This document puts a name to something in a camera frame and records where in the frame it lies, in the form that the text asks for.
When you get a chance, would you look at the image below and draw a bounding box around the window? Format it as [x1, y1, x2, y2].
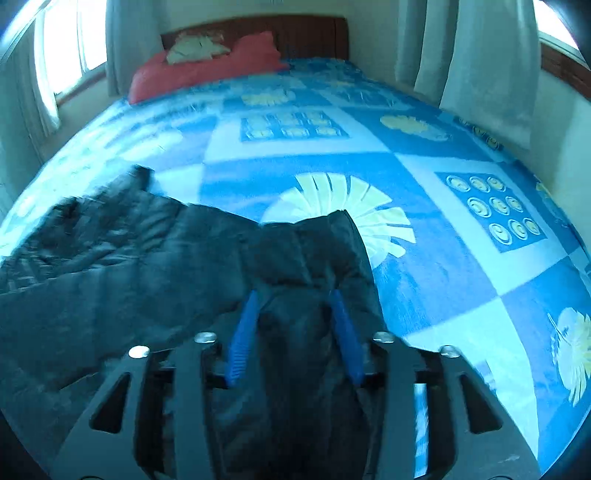
[532, 0, 583, 51]
[34, 0, 108, 97]

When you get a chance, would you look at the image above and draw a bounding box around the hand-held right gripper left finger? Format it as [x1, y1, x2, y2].
[51, 289, 260, 480]

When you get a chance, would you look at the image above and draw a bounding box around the blue patterned bedspread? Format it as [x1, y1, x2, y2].
[0, 58, 591, 476]

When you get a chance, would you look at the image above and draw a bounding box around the wooden headboard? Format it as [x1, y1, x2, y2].
[161, 15, 349, 62]

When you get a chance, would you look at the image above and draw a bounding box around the red pillow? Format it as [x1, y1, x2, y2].
[128, 31, 291, 105]

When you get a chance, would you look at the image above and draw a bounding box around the black puffer jacket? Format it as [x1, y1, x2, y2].
[0, 164, 389, 480]

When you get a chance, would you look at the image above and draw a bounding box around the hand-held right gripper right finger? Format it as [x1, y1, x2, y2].
[327, 288, 542, 480]

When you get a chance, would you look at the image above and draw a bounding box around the cream cushion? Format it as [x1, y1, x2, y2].
[165, 32, 232, 65]

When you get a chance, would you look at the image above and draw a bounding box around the white curtain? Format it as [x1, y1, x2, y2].
[0, 14, 62, 153]
[105, 0, 169, 97]
[394, 0, 542, 149]

